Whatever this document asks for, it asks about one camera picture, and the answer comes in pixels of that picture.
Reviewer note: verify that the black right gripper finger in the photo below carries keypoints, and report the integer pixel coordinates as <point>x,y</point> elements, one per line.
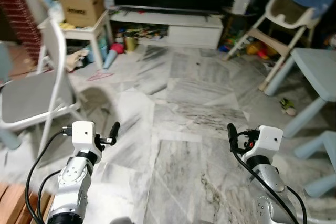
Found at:
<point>233,135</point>

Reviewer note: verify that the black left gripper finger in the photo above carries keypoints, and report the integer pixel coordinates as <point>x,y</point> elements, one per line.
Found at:
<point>114,129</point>

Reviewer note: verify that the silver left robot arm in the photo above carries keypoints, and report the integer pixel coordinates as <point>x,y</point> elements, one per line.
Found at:
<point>71,182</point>

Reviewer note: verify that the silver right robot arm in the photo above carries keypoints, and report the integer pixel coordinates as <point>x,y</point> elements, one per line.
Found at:
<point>270,182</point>

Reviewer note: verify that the small green white toy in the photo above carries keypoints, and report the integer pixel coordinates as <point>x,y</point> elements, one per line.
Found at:
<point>289,108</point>

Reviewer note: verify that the light blue bottle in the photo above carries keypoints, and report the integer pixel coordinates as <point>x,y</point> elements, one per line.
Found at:
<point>110,59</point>

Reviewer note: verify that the light blue kids stool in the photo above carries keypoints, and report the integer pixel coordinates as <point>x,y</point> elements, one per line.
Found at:
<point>323,145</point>

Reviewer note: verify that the beige crumpled cloth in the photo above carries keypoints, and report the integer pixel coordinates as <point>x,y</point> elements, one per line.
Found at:
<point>79,59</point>

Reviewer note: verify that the pink ball toy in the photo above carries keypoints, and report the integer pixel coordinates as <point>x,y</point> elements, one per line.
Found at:
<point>117,49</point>

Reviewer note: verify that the grey white folding chair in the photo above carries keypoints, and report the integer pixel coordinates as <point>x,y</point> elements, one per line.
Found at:
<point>31,95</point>

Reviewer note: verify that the yellow container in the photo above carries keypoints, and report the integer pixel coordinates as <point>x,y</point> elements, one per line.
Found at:
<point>130,43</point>

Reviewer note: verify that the yellow orange toy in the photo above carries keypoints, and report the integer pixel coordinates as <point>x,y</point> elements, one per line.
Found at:
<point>257,50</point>

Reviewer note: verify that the light blue kids table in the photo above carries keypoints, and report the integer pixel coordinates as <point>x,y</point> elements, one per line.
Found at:
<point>317,66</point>

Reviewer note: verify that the white side table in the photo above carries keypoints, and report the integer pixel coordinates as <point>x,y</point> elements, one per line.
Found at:
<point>84,31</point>

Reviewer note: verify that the white TV stand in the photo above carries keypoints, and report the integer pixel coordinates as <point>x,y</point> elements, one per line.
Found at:
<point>194,32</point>

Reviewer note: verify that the dark small table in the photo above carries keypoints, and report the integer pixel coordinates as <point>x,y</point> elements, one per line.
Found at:
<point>236,19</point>

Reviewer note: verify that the brown cardboard box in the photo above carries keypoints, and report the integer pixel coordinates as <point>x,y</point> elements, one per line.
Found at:
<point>84,9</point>

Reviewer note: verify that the white card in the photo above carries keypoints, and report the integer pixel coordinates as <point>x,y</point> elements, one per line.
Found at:
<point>241,2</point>

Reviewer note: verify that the white beige high chair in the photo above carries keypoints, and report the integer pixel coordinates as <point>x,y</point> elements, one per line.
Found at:
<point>289,9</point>

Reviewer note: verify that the red brick pillar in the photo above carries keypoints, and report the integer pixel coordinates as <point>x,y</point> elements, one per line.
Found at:
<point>21,19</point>

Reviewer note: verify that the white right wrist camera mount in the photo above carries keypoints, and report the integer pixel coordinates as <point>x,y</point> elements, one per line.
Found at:
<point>269,140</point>

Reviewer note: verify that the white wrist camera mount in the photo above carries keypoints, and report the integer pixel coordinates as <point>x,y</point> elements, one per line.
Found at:
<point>83,135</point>
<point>269,140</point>

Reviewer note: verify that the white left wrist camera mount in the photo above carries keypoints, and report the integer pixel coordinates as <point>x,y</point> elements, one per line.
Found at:
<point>83,135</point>

